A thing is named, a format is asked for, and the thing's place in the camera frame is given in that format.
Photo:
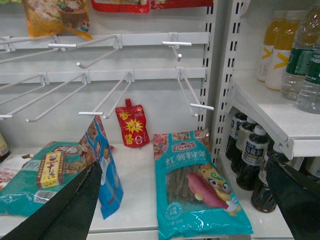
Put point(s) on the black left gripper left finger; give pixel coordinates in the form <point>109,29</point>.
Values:
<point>68,214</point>

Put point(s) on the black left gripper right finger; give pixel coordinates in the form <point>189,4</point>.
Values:
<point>298,198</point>

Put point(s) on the clear water bottle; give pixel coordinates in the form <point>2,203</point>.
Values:
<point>305,40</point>

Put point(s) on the white juice shelf board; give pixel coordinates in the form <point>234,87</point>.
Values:
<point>295,131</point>

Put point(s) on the white perforated shelf upright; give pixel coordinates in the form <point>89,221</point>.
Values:
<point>229,13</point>

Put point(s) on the yellow spice box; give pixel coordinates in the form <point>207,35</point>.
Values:
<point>51,170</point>

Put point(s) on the teal noodle bag left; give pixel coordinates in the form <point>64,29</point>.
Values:
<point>22,197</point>

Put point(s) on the dark tea bottle front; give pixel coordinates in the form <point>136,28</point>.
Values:
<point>251,158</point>

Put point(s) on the dark tea bottle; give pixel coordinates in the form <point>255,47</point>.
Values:
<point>251,158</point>
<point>245,130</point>
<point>237,120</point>

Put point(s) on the blue standing snack bag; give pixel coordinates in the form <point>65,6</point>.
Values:
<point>94,146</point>

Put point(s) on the dark tea bottle middle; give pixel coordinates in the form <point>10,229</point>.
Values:
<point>245,130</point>

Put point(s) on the dark tea bottle rear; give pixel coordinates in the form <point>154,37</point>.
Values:
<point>237,120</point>

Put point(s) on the teal sweet potato noodle bag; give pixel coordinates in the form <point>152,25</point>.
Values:
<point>193,198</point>

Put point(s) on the red sauce pouch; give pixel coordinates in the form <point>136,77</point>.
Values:
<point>132,122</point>

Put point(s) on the yellow drink bottle rear left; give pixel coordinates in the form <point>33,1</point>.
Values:
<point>279,18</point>

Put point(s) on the white peg hook centre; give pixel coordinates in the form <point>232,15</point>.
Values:
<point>119,89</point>

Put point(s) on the white peg hook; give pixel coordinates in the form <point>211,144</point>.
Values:
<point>119,89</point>
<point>181,76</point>

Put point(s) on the yellow drink bottle white label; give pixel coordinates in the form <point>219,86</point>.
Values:
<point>282,49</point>

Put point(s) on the white peg hook right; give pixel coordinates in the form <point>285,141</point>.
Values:
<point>181,76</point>

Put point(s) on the yellow hanging snack bag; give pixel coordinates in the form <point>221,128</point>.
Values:
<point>45,18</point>

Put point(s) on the red hanging bag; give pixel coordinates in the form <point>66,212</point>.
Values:
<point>122,6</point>

